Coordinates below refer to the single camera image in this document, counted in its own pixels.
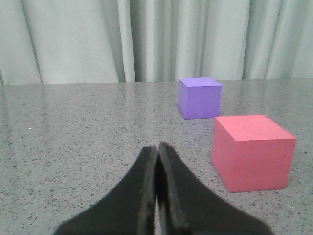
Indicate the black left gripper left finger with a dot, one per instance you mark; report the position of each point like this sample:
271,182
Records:
128,209

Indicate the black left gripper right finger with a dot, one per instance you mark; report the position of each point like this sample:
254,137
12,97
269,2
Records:
188,207

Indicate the red foam cube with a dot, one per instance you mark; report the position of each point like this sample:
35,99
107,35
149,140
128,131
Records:
251,153

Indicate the purple foam cube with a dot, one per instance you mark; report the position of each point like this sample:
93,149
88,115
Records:
199,98

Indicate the pale green curtain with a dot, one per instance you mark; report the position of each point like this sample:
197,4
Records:
95,41

